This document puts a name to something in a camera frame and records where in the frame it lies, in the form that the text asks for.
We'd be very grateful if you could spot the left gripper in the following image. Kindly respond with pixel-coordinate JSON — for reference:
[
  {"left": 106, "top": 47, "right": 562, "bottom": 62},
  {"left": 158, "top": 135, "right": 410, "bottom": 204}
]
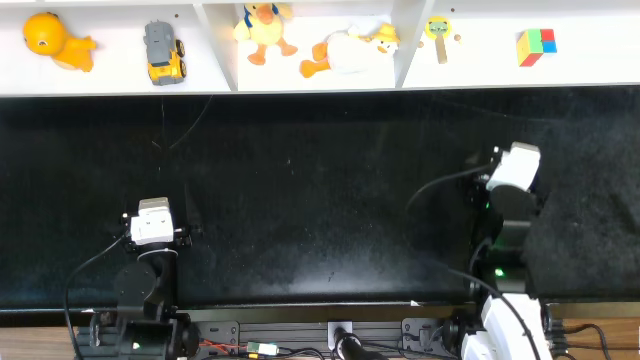
[{"left": 122, "top": 182, "right": 204, "bottom": 250}]

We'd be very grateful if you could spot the grey and yellow toy truck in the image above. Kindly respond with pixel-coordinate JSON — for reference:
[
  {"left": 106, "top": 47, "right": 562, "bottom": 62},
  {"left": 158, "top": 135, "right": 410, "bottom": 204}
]
[{"left": 143, "top": 19, "right": 188, "bottom": 87}]

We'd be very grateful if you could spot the green and yellow wooden rattle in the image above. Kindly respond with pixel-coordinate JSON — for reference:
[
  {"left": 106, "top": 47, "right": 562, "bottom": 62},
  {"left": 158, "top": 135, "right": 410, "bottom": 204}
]
[{"left": 417, "top": 15, "right": 462, "bottom": 65}]

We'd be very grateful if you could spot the many-coloured puzzle cube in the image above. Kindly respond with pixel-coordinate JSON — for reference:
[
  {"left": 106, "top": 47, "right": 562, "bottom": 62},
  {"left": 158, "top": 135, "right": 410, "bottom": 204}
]
[{"left": 516, "top": 28, "right": 558, "bottom": 68}]

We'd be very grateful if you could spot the yellow plush duck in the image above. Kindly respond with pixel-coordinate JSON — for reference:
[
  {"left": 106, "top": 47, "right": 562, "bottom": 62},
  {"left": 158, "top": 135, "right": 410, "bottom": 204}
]
[{"left": 232, "top": 2, "right": 299, "bottom": 66}]

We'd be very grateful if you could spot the white plush duck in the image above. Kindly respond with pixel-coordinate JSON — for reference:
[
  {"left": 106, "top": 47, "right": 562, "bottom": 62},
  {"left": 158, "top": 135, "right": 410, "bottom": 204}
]
[{"left": 299, "top": 22, "right": 401, "bottom": 79}]

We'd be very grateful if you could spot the yellow rubber duck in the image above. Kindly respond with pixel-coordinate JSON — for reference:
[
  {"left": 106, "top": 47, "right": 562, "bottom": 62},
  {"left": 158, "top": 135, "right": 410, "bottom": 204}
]
[{"left": 21, "top": 11, "right": 97, "bottom": 73}]

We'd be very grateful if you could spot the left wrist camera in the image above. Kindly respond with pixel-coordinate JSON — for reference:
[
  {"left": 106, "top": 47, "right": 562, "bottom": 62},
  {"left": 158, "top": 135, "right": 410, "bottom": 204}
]
[{"left": 128, "top": 196, "right": 176, "bottom": 246}]

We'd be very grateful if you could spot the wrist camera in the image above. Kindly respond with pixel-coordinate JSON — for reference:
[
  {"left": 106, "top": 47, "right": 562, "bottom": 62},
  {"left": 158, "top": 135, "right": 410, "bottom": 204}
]
[
  {"left": 128, "top": 196, "right": 176, "bottom": 246},
  {"left": 485, "top": 141, "right": 542, "bottom": 193}
]

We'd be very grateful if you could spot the black cable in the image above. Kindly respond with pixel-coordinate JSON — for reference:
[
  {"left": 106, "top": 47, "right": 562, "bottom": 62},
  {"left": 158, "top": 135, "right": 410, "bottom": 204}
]
[
  {"left": 63, "top": 232, "right": 132, "bottom": 360},
  {"left": 405, "top": 162, "right": 544, "bottom": 360}
]

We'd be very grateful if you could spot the mounting rail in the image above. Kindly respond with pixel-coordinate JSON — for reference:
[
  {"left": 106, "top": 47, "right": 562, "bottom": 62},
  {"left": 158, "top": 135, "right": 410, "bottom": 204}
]
[{"left": 74, "top": 317, "right": 640, "bottom": 360}]

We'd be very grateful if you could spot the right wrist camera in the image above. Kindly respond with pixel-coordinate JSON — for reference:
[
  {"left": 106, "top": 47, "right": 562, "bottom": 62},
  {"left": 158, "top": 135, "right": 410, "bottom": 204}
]
[{"left": 485, "top": 141, "right": 542, "bottom": 193}]

